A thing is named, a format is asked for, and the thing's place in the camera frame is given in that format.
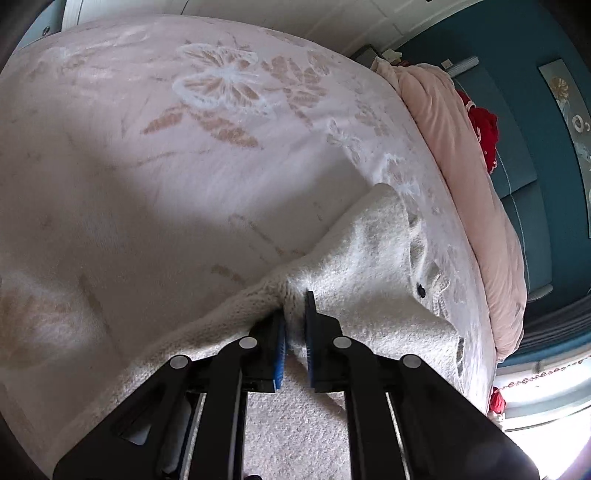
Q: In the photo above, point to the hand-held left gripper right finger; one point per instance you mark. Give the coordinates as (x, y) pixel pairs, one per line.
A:
(310, 364)

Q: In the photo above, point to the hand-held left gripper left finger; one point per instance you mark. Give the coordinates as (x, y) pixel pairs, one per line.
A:
(279, 357)

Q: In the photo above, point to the white fleece garment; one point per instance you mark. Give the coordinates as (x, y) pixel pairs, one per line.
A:
(369, 281)

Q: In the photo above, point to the red tassel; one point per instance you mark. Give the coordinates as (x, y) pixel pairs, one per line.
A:
(497, 400)

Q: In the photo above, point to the pink butterfly print blanket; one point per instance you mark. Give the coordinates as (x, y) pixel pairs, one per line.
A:
(184, 152)

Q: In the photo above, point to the pink quilt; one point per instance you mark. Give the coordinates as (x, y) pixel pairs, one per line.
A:
(466, 184)

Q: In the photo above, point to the teal padded headboard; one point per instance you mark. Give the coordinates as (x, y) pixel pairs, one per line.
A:
(521, 175)

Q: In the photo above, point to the red cloth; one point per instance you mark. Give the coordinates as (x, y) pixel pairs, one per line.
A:
(485, 131)

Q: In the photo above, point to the floral wall picture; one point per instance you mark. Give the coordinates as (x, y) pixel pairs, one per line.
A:
(570, 120)

